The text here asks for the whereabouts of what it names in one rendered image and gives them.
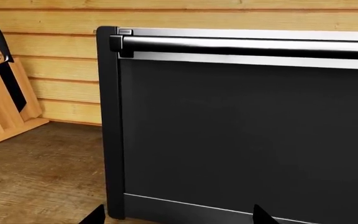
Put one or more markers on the black toaster oven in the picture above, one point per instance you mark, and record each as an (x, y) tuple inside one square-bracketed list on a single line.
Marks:
[(228, 130)]

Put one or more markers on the wooden knife block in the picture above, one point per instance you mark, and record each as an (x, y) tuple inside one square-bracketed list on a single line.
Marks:
[(2, 102)]

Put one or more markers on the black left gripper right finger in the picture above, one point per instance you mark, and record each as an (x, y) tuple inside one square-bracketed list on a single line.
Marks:
[(262, 217)]

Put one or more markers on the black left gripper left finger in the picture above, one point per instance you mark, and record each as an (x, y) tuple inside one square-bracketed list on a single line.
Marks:
[(95, 217)]

